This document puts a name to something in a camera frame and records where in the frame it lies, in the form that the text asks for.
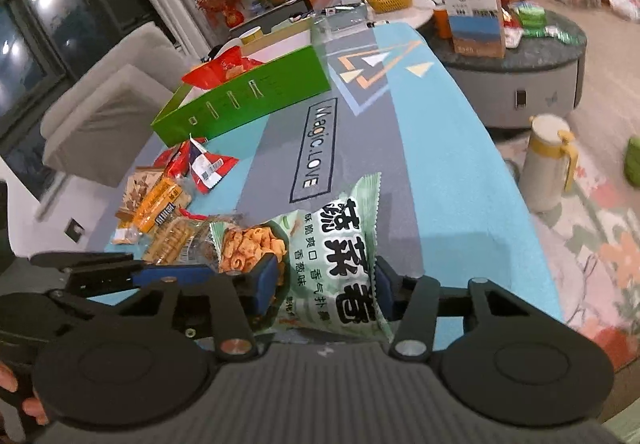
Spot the small clear cracker packet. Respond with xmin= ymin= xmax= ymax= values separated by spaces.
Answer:
xmin=110 ymin=224 xmax=143 ymax=246

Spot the green soft object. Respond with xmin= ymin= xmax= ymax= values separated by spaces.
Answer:
xmin=622 ymin=136 xmax=640 ymax=187

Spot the brown nut snack packet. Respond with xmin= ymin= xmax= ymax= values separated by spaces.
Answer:
xmin=116 ymin=165 xmax=168 ymax=225

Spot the brown and blue cardboard box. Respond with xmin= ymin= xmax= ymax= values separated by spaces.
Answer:
xmin=440 ymin=0 xmax=507 ymax=59

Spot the orange snack packet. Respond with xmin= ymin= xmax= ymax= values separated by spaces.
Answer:
xmin=127 ymin=176 xmax=193 ymax=235

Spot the orange cup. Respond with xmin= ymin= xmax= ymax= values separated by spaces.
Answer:
xmin=432 ymin=4 xmax=451 ymax=40

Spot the dark framed window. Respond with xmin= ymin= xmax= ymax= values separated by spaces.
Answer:
xmin=0 ymin=0 xmax=151 ymax=175

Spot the small red snack packet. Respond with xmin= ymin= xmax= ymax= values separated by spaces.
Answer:
xmin=152 ymin=144 xmax=193 ymax=180

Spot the green foil packet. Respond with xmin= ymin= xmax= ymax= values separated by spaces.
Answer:
xmin=540 ymin=24 xmax=573 ymax=45

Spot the person's left hand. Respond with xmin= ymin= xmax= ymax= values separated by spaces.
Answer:
xmin=0 ymin=360 xmax=49 ymax=426

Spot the white round table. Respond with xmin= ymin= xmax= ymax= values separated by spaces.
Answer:
xmin=235 ymin=0 xmax=436 ymax=50

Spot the green cardboard box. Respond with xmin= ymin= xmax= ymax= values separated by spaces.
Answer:
xmin=151 ymin=44 xmax=332 ymax=145

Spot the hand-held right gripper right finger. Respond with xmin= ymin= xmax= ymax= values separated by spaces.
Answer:
xmin=374 ymin=255 xmax=521 ymax=362

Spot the mint green crisps packet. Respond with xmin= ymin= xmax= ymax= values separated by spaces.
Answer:
xmin=210 ymin=172 xmax=396 ymax=344

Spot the clear biscuit packet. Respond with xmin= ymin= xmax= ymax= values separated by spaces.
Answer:
xmin=142 ymin=214 xmax=216 ymax=267

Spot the white jug with yellow handle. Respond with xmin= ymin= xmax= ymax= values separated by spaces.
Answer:
xmin=520 ymin=114 xmax=576 ymax=214

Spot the dark round table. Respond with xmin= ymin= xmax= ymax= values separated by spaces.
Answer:
xmin=417 ymin=9 xmax=588 ymax=130

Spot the floral rug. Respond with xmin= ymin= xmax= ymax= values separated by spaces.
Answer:
xmin=495 ymin=124 xmax=640 ymax=375

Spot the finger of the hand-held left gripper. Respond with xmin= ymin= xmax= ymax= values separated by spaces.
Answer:
xmin=65 ymin=263 xmax=216 ymax=297
xmin=29 ymin=250 xmax=147 ymax=272

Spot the grey sofa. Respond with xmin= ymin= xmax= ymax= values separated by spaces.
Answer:
xmin=40 ymin=21 xmax=201 ymax=187

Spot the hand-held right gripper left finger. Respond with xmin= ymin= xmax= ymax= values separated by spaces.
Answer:
xmin=112 ymin=254 xmax=279 ymax=362

